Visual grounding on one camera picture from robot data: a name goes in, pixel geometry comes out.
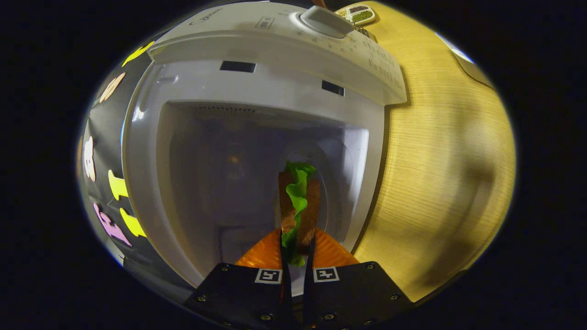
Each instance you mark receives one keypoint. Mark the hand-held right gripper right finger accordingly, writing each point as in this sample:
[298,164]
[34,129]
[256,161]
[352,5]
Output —
[353,298]

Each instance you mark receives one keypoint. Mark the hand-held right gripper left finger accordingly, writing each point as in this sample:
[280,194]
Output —
[238,293]

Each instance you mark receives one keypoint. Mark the toast sandwich with lettuce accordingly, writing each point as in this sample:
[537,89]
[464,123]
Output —
[298,197]

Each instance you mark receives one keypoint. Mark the white microwave oven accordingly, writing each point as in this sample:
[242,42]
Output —
[275,82]

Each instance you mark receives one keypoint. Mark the white divided dish with beans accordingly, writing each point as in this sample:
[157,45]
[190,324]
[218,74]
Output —
[362,16]

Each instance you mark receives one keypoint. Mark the brown spoon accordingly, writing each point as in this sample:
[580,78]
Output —
[319,2]

